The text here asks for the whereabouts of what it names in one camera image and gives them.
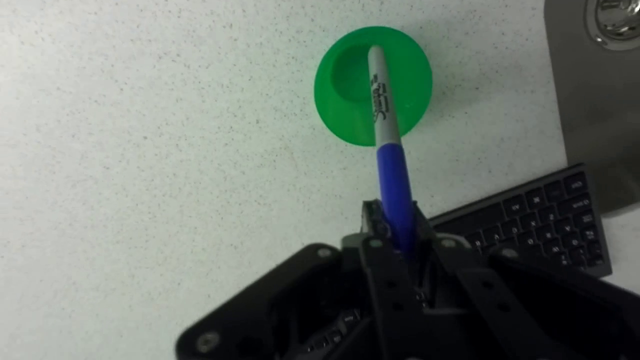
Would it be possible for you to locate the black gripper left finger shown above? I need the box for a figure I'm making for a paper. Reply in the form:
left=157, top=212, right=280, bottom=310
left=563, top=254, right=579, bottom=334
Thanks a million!
left=358, top=199, right=431, bottom=360

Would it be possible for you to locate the green plastic cup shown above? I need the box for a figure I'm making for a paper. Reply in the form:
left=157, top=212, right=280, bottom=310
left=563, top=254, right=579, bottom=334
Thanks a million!
left=313, top=24, right=434, bottom=148

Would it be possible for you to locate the blue capped marker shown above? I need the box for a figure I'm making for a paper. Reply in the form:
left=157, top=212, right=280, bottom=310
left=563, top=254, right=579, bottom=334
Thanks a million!
left=366, top=45, right=420, bottom=257

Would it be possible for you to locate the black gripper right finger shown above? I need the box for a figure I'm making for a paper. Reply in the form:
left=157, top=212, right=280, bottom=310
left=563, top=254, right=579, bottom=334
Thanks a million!
left=406, top=199, right=568, bottom=360

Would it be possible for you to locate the black computer keyboard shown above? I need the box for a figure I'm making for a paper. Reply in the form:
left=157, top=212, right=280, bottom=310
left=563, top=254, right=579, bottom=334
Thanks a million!
left=426, top=163, right=614, bottom=281

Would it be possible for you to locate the metal sink drain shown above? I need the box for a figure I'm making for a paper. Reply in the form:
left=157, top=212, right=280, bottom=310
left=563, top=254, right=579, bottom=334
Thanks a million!
left=584, top=0, right=640, bottom=53

